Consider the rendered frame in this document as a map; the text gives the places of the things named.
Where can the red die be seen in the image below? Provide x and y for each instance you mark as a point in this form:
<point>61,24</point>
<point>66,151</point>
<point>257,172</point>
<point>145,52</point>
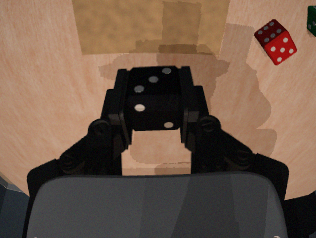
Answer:
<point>276,41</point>

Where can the green die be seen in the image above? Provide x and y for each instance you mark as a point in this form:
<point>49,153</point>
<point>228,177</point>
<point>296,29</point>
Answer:
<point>311,20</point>

